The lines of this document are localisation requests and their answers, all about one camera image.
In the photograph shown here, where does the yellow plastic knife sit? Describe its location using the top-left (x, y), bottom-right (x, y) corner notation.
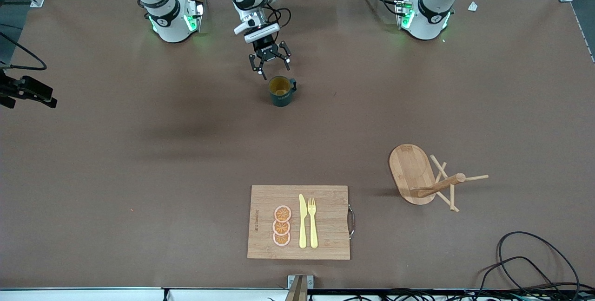
top-left (299, 194), bottom-right (308, 249)

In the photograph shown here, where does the brown table cover sheet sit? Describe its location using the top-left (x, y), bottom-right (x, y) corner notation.
top-left (0, 0), bottom-right (595, 290)

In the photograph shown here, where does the wooden mug tree stand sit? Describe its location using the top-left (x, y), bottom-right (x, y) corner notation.
top-left (389, 144), bottom-right (489, 213)

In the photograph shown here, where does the white edge rail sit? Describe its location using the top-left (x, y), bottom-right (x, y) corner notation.
top-left (0, 287), bottom-right (291, 301)

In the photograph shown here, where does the dark green cup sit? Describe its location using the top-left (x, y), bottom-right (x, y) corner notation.
top-left (268, 76), bottom-right (297, 107)

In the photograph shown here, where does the yellow plastic fork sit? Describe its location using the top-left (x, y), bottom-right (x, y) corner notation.
top-left (308, 197), bottom-right (319, 249)

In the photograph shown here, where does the metal camera bracket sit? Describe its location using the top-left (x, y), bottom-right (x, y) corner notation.
top-left (284, 275), bottom-right (314, 301)

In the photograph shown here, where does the metal base connector box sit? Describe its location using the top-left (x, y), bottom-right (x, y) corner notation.
top-left (395, 0), bottom-right (415, 30)
top-left (185, 0), bottom-right (205, 33)

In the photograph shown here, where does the wooden cutting board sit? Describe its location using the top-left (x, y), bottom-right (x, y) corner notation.
top-left (247, 185), bottom-right (357, 261)

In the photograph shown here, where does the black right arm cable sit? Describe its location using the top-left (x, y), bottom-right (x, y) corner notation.
top-left (0, 31), bottom-right (48, 71)

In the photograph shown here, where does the black looped floor cable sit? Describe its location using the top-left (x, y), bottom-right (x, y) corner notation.
top-left (496, 231), bottom-right (582, 301)
top-left (474, 257), bottom-right (558, 301)

